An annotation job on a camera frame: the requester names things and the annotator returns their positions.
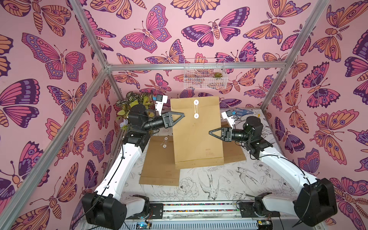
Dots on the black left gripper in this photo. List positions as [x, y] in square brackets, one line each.
[166, 121]

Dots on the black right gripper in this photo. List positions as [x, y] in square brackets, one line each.
[226, 134]

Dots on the brown kraft file bag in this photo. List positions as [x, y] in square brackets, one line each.
[232, 153]
[193, 145]
[159, 165]

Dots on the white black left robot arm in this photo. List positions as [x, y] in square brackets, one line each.
[103, 207]

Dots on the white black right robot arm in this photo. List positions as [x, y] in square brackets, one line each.
[316, 198]

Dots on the potted green yellow plant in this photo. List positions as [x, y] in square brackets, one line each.
[131, 99]

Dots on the small green succulent plant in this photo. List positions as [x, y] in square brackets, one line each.
[217, 75]

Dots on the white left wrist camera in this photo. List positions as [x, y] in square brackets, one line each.
[160, 100]

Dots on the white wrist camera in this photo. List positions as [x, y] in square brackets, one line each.
[160, 100]
[229, 117]

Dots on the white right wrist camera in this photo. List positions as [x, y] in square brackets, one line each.
[229, 117]

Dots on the white wire wall basket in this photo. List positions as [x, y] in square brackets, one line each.
[199, 76]

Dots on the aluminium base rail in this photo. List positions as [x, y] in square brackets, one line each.
[211, 215]

